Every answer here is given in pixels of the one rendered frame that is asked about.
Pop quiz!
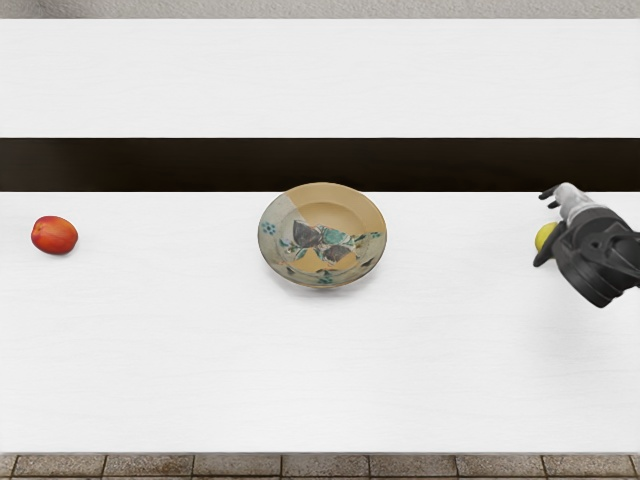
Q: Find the red-orange peach fruit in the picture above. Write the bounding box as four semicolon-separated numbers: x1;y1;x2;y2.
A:
30;215;79;256

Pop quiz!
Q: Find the yellow-green round fruit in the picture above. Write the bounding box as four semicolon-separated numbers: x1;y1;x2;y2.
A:
534;222;559;251

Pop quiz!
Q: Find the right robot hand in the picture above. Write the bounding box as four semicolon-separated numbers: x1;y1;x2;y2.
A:
531;181;600;269

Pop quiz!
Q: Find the tan patterned ceramic plate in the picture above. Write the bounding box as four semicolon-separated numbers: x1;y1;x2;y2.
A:
257;182;389;289

